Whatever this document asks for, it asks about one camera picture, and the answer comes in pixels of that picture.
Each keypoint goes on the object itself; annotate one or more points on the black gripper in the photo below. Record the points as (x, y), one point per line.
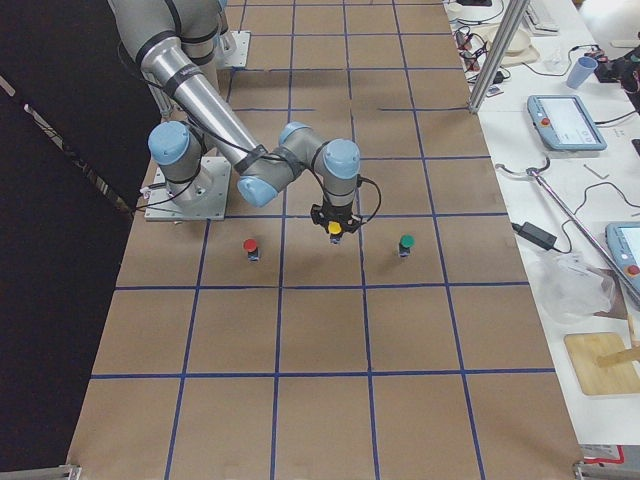
(333, 212)

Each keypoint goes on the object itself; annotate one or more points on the yellow push button switch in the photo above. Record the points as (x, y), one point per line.
(335, 232)

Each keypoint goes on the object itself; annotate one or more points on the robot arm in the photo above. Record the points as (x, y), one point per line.
(171, 41)

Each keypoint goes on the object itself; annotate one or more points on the metal walking cane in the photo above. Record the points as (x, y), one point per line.
(535, 173)

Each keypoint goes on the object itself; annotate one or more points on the black power adapter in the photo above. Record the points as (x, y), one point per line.
(537, 236)

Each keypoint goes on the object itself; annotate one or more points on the clear plastic bag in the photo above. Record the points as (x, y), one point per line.
(568, 289)

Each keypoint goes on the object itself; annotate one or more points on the upper teach pendant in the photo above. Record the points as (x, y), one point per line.
(564, 124)

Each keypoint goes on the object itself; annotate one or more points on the teach pendant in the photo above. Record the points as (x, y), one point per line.
(622, 239)
(564, 124)

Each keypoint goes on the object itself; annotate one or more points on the black curtain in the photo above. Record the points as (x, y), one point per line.
(74, 125)

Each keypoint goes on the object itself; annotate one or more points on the wooden cutting board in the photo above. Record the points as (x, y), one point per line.
(602, 363)

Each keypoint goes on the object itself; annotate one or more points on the lower teach pendant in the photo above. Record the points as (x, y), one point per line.
(622, 239)

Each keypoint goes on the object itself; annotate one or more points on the blue plastic cup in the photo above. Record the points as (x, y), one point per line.
(580, 72)

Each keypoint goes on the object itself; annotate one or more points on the green push button switch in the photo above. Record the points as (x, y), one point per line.
(405, 245)

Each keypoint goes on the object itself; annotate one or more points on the red push button switch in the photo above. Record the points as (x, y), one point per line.
(252, 249)

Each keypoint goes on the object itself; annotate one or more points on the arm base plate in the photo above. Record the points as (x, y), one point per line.
(205, 198)
(232, 49)

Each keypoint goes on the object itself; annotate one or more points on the aluminium frame post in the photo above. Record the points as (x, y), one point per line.
(505, 32)

